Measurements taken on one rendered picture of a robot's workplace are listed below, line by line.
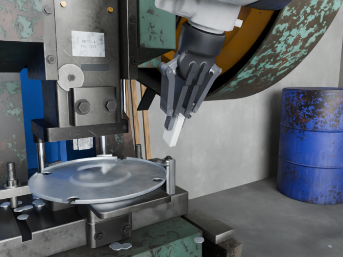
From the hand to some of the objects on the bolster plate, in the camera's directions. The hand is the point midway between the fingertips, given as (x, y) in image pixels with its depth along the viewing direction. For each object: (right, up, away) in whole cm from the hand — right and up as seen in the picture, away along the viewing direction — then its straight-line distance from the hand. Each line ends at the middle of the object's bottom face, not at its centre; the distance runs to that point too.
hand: (173, 128), depth 62 cm
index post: (-1, -16, +18) cm, 24 cm away
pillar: (-19, -12, +28) cm, 36 cm away
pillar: (-33, -13, +19) cm, 40 cm away
